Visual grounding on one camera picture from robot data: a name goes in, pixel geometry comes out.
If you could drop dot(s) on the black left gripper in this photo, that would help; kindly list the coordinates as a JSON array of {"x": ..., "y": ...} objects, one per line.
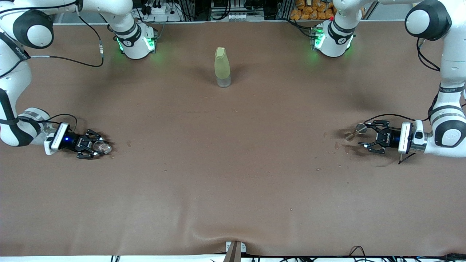
[{"x": 392, "y": 139}]

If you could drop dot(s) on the brown table cover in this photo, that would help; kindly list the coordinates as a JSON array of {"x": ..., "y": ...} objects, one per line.
[{"x": 233, "y": 182}]

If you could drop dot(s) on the clear glass beaker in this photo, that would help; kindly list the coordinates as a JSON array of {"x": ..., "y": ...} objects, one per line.
[{"x": 103, "y": 147}]

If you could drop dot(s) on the white power strip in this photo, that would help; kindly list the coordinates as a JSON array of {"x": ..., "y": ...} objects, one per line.
[
  {"x": 160, "y": 11},
  {"x": 238, "y": 16}
]

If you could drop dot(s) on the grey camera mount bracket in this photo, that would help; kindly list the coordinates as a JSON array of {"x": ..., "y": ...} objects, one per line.
[{"x": 235, "y": 253}]

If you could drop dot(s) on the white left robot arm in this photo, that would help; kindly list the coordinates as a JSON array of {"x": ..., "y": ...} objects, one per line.
[{"x": 451, "y": 54}]

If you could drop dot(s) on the pile of orange objects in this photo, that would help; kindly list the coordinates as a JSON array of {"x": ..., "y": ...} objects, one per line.
[{"x": 309, "y": 11}]

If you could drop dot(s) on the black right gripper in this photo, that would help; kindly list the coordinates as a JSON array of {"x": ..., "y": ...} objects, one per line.
[{"x": 71, "y": 141}]

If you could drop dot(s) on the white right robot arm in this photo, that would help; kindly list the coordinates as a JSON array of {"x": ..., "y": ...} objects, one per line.
[{"x": 14, "y": 76}]

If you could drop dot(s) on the steel double jigger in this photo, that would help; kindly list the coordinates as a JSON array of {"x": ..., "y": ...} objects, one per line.
[{"x": 360, "y": 128}]

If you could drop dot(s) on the yellow-green shaker bottle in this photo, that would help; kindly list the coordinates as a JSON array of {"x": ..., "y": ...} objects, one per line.
[{"x": 222, "y": 67}]

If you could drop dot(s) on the black electronics rack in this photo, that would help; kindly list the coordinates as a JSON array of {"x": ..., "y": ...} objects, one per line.
[{"x": 222, "y": 3}]

